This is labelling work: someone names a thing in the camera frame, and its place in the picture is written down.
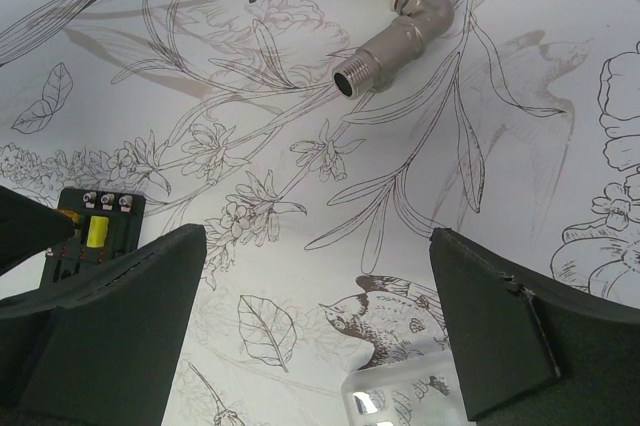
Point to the yellow blade fuse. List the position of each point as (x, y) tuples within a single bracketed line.
[(97, 232)]

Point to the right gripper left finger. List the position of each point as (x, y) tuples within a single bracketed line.
[(101, 347)]

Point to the black fuse box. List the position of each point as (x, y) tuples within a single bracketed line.
[(125, 211)]

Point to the orange blade fuse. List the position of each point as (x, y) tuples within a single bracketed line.
[(70, 218)]

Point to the metal pipe elbow fitting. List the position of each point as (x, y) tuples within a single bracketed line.
[(373, 65)]

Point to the clear plastic fuse box cover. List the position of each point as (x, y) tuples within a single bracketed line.
[(419, 391)]

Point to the floral printed table mat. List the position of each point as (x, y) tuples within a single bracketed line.
[(519, 128)]

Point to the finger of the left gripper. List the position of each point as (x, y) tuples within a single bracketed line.
[(27, 228)]

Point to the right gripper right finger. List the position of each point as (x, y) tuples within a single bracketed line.
[(529, 350)]

